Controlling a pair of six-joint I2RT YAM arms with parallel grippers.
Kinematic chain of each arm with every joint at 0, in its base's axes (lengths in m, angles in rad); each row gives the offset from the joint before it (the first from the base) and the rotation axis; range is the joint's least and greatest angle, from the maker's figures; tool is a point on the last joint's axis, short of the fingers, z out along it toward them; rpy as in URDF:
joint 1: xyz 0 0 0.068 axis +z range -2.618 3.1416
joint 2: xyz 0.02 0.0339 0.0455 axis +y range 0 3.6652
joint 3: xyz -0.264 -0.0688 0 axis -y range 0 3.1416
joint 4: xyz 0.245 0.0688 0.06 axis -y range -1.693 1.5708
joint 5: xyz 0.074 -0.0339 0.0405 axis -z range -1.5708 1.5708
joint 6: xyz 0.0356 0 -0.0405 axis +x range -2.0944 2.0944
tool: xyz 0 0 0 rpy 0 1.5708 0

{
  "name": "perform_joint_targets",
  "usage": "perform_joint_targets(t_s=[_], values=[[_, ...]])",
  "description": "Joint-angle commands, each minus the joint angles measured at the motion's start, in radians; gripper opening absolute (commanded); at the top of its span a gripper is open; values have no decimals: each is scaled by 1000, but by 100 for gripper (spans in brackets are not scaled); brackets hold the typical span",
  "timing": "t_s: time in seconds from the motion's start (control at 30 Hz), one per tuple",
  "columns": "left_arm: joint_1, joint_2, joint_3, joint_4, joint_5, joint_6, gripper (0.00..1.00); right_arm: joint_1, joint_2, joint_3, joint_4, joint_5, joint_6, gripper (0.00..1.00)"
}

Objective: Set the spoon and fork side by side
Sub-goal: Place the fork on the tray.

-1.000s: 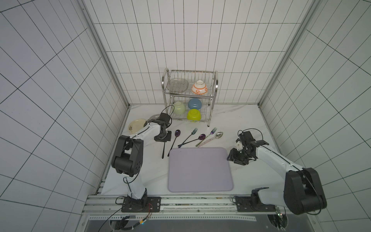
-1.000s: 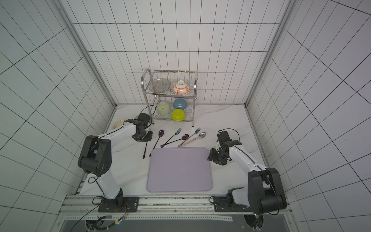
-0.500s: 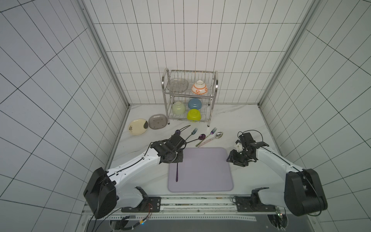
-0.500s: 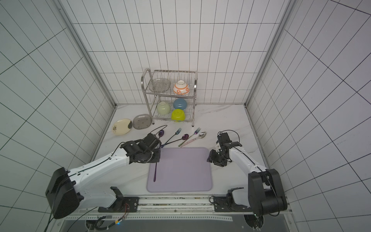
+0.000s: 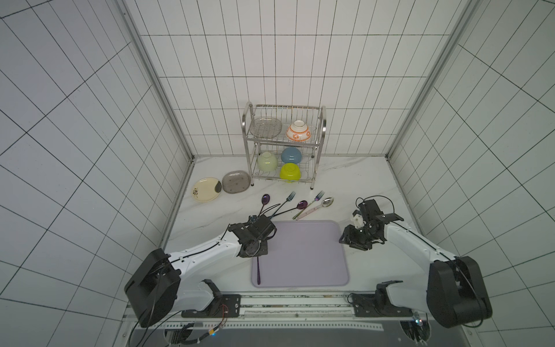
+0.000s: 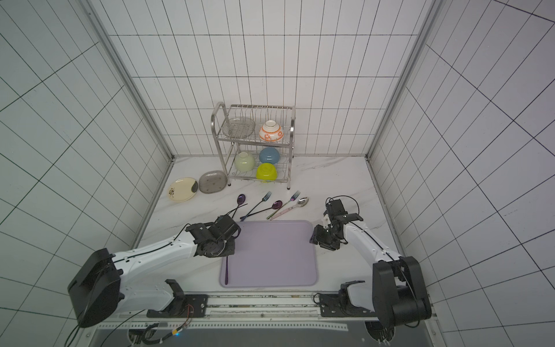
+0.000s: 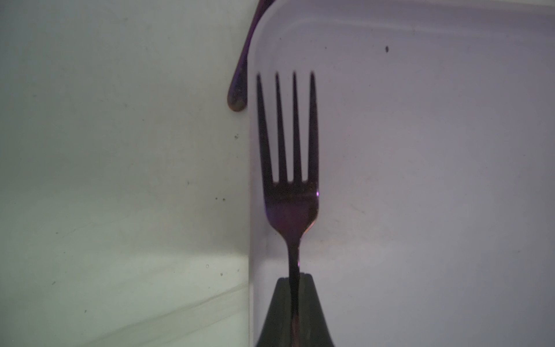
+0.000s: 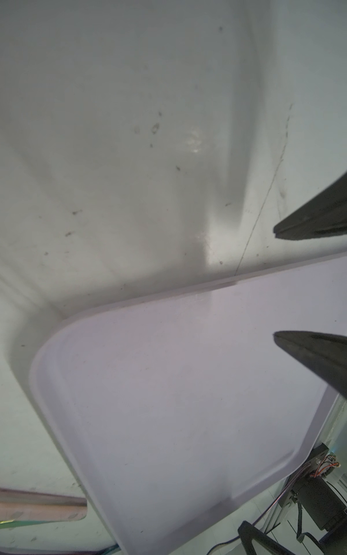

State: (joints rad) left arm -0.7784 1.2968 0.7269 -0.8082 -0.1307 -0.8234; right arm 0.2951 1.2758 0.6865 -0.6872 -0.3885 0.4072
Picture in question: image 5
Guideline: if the purple fork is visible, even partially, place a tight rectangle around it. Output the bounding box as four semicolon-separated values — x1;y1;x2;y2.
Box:
257;257;262;286

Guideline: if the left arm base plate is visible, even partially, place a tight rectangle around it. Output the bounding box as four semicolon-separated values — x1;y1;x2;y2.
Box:
182;294;242;319

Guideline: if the steel two-tier dish rack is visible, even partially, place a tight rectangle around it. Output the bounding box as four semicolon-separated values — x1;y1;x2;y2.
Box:
241;101;328;189

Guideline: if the blue bowl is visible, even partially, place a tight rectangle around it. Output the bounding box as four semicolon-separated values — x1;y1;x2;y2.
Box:
280;147;303;164

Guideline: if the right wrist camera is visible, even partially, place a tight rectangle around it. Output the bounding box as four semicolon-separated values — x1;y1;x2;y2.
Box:
351;211;365;230

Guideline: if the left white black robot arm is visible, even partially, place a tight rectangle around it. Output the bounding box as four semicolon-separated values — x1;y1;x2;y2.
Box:
124;215;277;328

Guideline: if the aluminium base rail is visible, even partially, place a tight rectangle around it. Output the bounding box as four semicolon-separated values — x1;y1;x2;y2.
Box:
137;291;435;331

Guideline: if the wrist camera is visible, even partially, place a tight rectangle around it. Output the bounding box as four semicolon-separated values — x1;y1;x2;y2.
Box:
351;211;365;230
247;215;260;226

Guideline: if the white orange patterned bowl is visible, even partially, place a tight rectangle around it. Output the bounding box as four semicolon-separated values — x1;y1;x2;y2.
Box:
286;120;312;143

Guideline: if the pale green bowl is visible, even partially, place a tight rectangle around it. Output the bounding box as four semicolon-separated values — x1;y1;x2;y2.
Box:
257;152;278;173

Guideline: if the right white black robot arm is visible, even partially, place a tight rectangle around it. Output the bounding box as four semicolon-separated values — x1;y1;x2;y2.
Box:
339;196;493;328

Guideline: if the cream round plate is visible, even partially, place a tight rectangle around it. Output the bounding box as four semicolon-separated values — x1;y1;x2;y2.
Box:
192;177;222;203

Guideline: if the rainbow handled fork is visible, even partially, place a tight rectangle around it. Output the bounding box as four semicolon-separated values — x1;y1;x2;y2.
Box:
293;191;325;220

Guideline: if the grey oval plate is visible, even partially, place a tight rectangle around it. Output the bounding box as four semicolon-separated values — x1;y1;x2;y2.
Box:
221;170;251;194

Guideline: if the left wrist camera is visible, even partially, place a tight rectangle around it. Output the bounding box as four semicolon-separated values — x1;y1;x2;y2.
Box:
247;215;260;226

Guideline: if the clear glass plate in rack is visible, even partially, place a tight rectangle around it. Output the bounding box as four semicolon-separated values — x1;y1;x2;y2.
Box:
249;117;283;139

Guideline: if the lime green bowl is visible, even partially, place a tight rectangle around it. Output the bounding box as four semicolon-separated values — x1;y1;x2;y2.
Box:
280;163;302;181

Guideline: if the dark purple spoon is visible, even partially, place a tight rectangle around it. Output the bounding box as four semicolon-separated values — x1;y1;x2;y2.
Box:
270;200;309;218

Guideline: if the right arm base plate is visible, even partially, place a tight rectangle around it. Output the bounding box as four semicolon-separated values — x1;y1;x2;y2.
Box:
347;293;413;318

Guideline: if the lilac rectangular placemat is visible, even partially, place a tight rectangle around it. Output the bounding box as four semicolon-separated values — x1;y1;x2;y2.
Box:
251;221;349;289

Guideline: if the blue fork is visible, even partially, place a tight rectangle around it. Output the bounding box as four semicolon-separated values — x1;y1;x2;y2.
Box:
270;192;296;218

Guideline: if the pink handled silver spoon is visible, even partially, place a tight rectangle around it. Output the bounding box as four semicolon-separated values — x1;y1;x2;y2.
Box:
296;197;334;221

